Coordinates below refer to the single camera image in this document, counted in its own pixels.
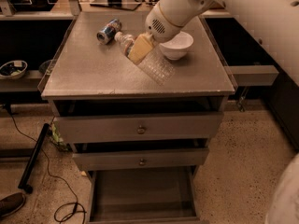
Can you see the green patterned bag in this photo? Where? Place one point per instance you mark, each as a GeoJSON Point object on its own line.
{"type": "Point", "coordinates": [57, 140]}

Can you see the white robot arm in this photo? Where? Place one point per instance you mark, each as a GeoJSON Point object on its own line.
{"type": "Point", "coordinates": [273, 23]}

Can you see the grey top drawer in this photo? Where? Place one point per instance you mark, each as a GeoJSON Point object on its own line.
{"type": "Point", "coordinates": [99, 129]}

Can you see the grey open bottom drawer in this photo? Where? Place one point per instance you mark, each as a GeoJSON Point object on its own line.
{"type": "Point", "coordinates": [143, 196]}

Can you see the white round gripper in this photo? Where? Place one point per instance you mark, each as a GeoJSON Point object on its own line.
{"type": "Point", "coordinates": [161, 27]}

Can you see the black monitor stand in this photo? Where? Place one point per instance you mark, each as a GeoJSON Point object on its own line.
{"type": "Point", "coordinates": [117, 4]}

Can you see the dark shoe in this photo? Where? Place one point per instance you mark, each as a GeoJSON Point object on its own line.
{"type": "Point", "coordinates": [11, 204]}

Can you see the grey three-drawer cabinet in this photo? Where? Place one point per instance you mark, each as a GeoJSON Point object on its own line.
{"type": "Point", "coordinates": [91, 79]}

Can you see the clear plastic water bottle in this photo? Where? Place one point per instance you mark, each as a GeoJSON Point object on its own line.
{"type": "Point", "coordinates": [154, 65]}

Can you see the grey middle drawer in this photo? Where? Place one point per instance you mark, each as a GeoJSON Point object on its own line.
{"type": "Point", "coordinates": [140, 159]}

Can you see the bowl with dark contents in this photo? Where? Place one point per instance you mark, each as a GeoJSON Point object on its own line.
{"type": "Point", "coordinates": [13, 69]}

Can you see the black bar on floor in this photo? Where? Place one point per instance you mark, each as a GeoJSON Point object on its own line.
{"type": "Point", "coordinates": [23, 185]}

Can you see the blue silver soda can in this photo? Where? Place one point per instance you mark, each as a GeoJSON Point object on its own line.
{"type": "Point", "coordinates": [107, 33]}

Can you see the white ceramic bowl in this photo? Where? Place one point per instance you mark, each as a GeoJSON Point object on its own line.
{"type": "Point", "coordinates": [177, 47]}

